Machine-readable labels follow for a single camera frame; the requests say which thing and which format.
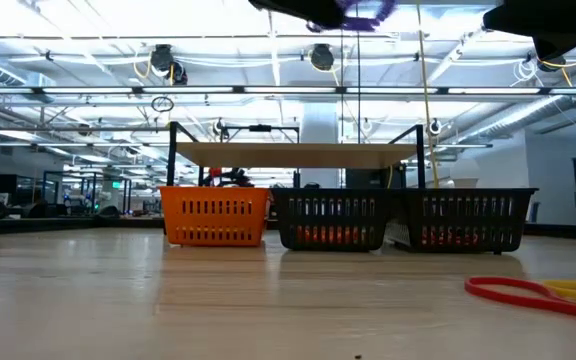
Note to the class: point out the purple coil wristband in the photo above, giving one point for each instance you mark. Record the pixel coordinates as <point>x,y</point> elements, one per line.
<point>363,23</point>

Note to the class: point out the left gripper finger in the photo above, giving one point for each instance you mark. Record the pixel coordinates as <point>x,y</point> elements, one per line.
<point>308,10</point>

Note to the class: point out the orange plastic basket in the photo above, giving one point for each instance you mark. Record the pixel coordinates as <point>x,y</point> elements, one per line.
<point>213,221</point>

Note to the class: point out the black plastic basket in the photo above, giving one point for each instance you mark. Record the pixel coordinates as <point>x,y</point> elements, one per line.
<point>333,192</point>
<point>468,193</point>

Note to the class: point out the wooden shelf riser black legs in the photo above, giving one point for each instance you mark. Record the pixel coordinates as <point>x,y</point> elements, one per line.
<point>293,156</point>

